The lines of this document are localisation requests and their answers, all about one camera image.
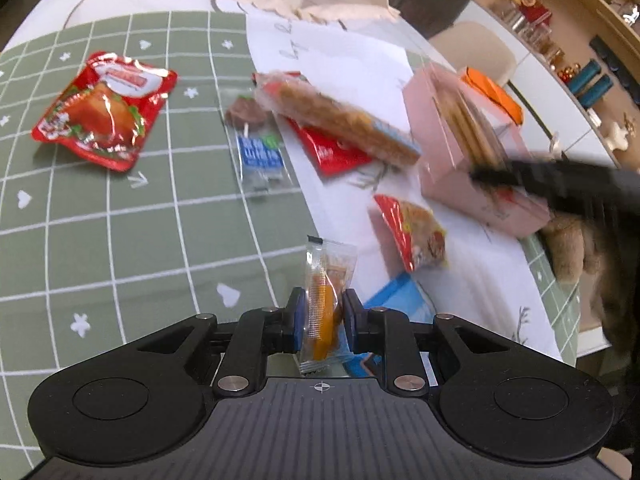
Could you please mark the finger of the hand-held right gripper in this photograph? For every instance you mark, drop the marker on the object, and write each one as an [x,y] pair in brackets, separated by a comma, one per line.
[500,176]

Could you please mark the light blue snack packet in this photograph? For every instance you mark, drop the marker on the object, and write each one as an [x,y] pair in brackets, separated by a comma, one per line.
[400,300]

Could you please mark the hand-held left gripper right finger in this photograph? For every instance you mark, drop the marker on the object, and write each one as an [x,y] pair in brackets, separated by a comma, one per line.
[351,325]

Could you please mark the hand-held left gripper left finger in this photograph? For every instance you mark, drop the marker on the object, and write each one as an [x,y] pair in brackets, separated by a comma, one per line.
[296,321]

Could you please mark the white paper sheet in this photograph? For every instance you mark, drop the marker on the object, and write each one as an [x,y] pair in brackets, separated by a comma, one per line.
[340,55]

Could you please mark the white figurine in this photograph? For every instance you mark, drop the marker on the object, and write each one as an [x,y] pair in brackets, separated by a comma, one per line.
[617,135]

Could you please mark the green grid tablecloth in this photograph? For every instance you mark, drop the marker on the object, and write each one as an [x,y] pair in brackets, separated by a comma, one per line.
[150,210]

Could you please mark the red decorative figure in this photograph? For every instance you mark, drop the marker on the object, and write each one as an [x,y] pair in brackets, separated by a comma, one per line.
[530,4]

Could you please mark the teal cylinder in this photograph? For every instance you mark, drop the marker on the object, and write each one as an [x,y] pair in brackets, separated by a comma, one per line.
[597,91]
[585,75]

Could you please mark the person's right forearm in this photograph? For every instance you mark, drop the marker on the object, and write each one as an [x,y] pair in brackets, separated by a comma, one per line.
[567,250]

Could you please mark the red and yellow snack packet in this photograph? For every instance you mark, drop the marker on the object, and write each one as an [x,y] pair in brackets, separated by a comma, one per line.
[420,235]

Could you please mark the small orange snack packet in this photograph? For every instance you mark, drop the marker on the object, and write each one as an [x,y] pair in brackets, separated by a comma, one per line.
[320,310]

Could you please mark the wooden shelf unit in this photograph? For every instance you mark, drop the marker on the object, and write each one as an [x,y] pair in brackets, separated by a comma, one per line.
[565,35]

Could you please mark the orange cloth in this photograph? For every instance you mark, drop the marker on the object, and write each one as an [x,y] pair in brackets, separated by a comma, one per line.
[492,92]

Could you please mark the long clear cracker packet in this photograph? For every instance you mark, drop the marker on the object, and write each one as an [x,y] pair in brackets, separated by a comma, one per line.
[330,115]

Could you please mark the pink box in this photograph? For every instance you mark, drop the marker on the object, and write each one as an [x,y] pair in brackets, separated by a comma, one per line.
[440,150]

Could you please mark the flat red snack packet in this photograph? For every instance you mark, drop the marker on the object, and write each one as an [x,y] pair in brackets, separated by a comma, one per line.
[335,156]

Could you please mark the tan biscuit packet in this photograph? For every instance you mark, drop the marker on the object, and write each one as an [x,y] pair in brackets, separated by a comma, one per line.
[465,120]

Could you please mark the red chicken snack packet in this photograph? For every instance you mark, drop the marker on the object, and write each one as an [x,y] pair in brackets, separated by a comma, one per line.
[100,110]

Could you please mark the clear blue-label candy packet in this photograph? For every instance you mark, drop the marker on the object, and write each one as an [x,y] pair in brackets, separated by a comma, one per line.
[260,155]

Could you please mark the beige chair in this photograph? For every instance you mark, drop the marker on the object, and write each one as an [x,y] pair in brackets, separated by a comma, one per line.
[480,50]

